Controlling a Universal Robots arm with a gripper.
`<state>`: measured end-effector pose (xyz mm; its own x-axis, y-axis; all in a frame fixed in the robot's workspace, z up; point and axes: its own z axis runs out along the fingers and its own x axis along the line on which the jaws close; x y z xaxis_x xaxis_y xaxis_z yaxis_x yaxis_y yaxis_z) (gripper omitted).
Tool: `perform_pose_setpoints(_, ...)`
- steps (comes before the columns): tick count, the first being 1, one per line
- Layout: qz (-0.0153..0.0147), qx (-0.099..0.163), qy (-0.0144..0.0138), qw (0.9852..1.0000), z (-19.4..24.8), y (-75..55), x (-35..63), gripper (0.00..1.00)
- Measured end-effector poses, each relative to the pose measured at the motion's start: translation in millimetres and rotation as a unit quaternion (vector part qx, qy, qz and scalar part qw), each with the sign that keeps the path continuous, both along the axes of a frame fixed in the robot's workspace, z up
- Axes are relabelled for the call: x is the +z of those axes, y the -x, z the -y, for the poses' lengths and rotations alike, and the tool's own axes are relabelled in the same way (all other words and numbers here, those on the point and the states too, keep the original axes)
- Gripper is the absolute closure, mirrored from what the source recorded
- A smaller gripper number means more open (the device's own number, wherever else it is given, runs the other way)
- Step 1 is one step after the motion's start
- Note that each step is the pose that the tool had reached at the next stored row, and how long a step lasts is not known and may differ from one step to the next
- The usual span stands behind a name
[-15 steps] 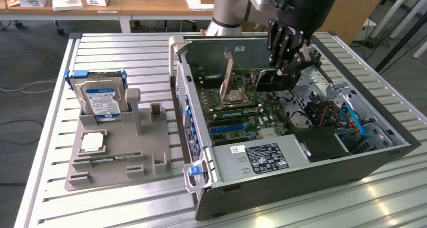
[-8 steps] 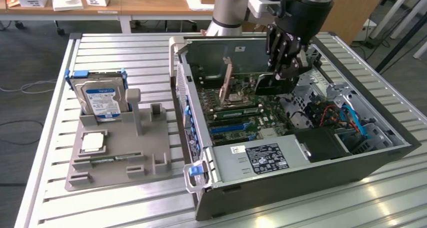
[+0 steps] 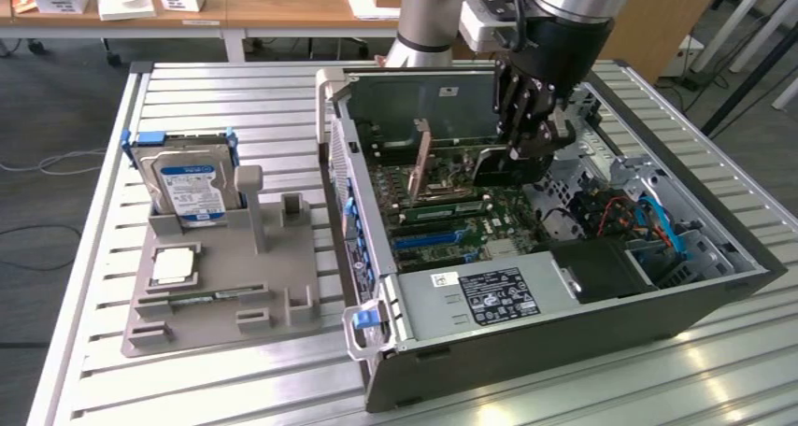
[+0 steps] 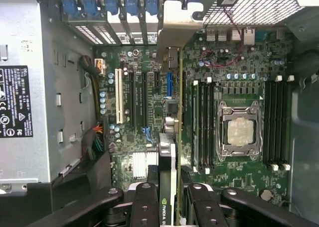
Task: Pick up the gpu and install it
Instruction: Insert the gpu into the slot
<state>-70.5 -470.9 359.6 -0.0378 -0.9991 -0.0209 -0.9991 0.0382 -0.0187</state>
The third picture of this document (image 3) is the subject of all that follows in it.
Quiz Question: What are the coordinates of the blue disk wire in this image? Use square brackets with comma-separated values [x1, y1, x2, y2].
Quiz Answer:
[638, 194, 688, 259]

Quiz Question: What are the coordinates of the silver metal disk bay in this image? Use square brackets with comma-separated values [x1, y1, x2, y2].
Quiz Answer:
[608, 157, 753, 290]

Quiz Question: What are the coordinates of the CPU with metal lid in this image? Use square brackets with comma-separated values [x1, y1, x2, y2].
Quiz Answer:
[151, 248, 199, 286]

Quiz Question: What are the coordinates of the black metal pole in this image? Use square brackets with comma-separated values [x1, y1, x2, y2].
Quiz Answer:
[698, 19, 798, 135]

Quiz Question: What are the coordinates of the wooden desk with white frame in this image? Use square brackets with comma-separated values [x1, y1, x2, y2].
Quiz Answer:
[0, 0, 574, 65]

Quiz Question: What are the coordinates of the red wire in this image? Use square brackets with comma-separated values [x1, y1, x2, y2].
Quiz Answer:
[596, 195, 629, 236]

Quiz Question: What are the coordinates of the graphics card with metal bracket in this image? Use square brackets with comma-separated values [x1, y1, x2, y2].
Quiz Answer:
[408, 116, 556, 199]

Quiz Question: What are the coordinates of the black open PC case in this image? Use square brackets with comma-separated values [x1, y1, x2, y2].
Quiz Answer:
[314, 64, 789, 414]

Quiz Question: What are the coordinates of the grey plastic parts rack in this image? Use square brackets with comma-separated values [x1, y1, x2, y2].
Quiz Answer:
[122, 163, 321, 358]

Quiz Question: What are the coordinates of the green motherboard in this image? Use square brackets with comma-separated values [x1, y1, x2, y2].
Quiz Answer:
[366, 138, 554, 274]

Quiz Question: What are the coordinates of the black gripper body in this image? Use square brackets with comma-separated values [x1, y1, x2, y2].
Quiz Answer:
[497, 15, 618, 101]

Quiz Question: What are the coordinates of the white floor cable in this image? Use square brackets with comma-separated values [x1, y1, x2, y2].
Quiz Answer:
[0, 146, 109, 174]

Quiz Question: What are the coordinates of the CPU socket with metal frame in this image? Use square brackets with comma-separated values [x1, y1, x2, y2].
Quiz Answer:
[429, 182, 480, 201]

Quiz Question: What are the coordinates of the green RAM stick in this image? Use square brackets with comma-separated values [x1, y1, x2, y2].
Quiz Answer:
[398, 199, 492, 217]
[402, 207, 497, 226]
[167, 290, 243, 305]

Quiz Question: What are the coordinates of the white paper stack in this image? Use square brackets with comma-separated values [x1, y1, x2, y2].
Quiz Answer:
[343, 0, 402, 21]

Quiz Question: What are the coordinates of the white stacked tray box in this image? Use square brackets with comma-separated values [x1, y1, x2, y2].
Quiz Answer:
[97, 0, 157, 22]

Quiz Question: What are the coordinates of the grey power supply unit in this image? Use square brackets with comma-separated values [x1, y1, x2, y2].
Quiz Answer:
[388, 250, 585, 344]

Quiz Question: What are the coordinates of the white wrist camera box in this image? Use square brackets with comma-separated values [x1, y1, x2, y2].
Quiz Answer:
[460, 0, 532, 53]

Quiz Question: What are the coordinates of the hard disk with blue caddy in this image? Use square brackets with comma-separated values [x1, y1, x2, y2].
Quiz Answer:
[119, 127, 246, 229]

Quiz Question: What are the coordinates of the blue expansion slot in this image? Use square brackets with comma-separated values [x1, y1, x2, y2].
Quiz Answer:
[390, 231, 473, 252]

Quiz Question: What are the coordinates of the silver perforated drive cage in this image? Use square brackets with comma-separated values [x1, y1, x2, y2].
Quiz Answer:
[533, 112, 632, 234]

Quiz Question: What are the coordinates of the wooden cabinet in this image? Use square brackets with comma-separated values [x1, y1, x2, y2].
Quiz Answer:
[585, 0, 730, 85]

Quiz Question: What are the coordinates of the white metal desk frame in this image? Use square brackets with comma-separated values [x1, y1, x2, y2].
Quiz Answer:
[689, 0, 798, 110]

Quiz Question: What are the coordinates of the white box with red mark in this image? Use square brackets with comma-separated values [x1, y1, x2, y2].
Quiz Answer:
[676, 34, 708, 78]

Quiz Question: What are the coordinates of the black floor cable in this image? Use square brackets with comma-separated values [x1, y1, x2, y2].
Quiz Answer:
[0, 224, 82, 240]

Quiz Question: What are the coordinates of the black camera cable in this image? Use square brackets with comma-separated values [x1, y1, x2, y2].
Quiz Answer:
[505, 0, 536, 53]

